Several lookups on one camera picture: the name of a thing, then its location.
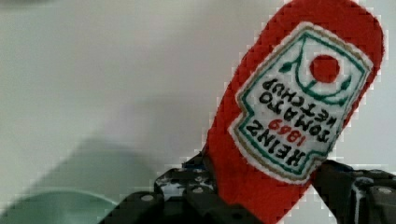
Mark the red plush ketchup bottle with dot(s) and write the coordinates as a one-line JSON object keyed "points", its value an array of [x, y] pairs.
{"points": [[290, 97]]}

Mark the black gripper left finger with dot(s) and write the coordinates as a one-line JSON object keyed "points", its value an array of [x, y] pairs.
{"points": [[184, 195]]}

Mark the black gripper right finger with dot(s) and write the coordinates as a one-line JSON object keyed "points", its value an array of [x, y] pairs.
{"points": [[356, 196]]}

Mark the green metal cup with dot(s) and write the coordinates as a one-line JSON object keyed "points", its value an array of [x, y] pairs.
{"points": [[58, 207]]}

